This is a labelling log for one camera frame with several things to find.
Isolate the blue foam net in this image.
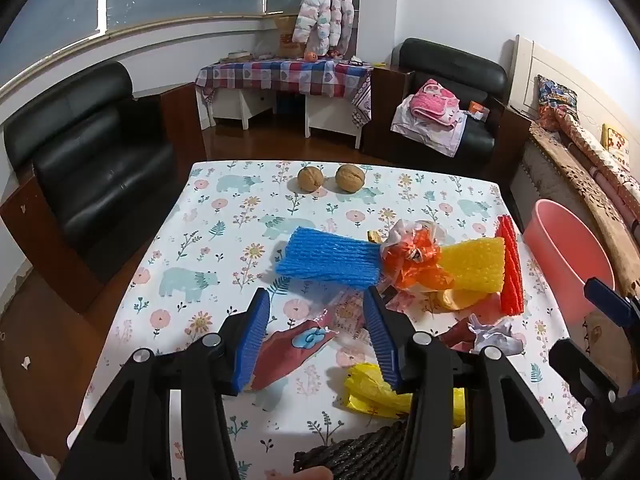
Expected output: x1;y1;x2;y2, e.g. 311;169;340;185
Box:
275;226;382;291

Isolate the red foam net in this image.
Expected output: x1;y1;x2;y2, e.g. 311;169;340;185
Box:
495;214;525;317

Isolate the orange peel piece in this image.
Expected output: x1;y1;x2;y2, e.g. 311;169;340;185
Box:
432;287;481;314

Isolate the yellow floral pillow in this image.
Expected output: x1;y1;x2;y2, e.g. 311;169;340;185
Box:
601;123;632;153

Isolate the orange dotted quilt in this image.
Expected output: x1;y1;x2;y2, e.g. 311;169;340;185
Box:
537;105;640;201

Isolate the floral bear print tablecloth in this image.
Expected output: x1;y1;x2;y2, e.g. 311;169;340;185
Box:
67;160;588;480

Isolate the dark red cloud print wrapper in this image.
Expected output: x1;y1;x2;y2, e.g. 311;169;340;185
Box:
250;317;337;392

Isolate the yellow foam net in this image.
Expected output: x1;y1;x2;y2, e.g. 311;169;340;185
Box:
440;236;506;293

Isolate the white bed base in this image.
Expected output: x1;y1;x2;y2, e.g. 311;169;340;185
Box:
510;140;551;216

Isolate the pink blanket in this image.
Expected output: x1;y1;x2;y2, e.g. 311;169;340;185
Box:
409;79;468;128

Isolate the white side table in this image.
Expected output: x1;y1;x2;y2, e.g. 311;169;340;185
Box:
202;87;278;131
304;92;363;150

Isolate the walnut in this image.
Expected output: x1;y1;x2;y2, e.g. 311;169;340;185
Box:
335;163;366;193
297;166;325;193

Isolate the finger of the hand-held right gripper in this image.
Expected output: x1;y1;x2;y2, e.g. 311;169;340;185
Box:
548;338;623;411
584;276;640;333

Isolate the black foam net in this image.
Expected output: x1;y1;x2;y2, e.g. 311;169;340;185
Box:
292;420;463;480

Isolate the white bed headboard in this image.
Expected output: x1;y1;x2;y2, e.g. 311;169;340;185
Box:
510;34;640;126

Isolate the floral hanging cloth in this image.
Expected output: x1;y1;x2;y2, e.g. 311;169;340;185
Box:
351;77;373;126

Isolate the white printed cloth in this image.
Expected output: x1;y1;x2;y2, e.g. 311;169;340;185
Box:
390;97;468;158

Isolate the pink plastic bucket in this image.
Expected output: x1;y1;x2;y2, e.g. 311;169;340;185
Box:
522;199;616;326

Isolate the clear red snack wrapper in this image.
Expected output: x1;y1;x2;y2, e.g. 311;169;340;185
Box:
320;292;381;341

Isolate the yellow plastic bag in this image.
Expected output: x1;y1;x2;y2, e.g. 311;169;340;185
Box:
343;362;466;428

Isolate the crumpled white paper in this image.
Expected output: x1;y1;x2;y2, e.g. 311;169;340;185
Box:
467;314;526;356

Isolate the black leather armchair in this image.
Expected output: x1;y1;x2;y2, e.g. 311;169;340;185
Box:
0;61;206;311
362;37;531;181

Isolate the checkered tablecloth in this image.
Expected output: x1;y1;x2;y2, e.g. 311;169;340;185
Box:
195;57;373;106

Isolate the colourful floral pillow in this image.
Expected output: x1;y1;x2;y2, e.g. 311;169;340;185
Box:
536;75;578;111

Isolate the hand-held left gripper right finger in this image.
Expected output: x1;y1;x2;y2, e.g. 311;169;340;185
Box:
362;285;583;480

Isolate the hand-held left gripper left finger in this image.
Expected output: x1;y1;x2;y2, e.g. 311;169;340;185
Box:
65;287;273;480

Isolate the small dark red wrapper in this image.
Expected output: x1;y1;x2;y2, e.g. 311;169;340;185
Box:
440;322;476;353

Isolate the white pink puffer jacket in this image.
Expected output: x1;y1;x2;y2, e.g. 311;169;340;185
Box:
292;0;355;56

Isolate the orange plastic wrapper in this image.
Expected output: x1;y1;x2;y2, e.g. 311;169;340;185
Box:
380;220;453;293

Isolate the bed with brown floral cover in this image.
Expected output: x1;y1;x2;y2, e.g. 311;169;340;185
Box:
527;122;640;291

